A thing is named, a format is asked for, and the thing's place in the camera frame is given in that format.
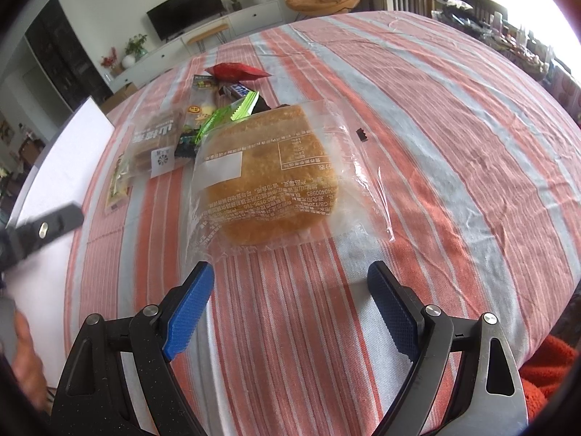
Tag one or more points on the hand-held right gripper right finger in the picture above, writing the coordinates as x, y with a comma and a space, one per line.
395, 313

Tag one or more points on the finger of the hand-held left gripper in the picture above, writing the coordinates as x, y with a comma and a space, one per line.
50, 227

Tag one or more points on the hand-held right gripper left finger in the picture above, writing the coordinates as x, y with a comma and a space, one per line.
190, 313

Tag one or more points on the white box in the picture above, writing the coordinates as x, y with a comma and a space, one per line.
68, 159

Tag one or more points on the clear bread packet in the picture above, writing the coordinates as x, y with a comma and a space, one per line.
268, 177

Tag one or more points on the green wafer packet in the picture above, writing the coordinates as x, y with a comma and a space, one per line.
229, 113

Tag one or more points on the person's left hand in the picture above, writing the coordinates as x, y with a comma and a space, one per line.
29, 363

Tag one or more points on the brown hawthorn slice packet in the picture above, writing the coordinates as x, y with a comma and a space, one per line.
152, 143

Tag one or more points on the cardboard box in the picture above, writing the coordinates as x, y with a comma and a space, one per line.
119, 95

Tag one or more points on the striped red grey bed sheet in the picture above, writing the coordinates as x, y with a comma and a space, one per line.
454, 168

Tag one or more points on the dark green snack packet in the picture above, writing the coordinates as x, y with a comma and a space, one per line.
188, 143

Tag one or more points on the orange red fleece clothing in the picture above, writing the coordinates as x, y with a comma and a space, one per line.
551, 372

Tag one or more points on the black display cabinet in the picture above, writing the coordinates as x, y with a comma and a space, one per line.
63, 59

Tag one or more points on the red flower plant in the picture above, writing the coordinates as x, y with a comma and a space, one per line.
110, 60

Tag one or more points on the clear yellow label snack packet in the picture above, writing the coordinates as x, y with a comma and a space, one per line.
202, 104

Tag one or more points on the plant in white vase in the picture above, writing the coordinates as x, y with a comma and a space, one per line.
134, 50

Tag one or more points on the dark chocolate bar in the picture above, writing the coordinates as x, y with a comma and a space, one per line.
233, 89

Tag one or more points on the red snack packet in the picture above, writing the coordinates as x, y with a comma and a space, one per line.
236, 71

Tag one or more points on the wooden stool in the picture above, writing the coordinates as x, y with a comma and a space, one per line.
206, 35

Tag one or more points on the black flat television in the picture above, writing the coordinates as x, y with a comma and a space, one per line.
186, 9

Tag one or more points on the small green potted plant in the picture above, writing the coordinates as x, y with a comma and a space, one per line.
233, 0

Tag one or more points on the white television cabinet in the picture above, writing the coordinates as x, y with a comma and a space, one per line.
254, 16

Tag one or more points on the cluttered side table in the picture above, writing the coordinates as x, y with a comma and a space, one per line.
513, 41

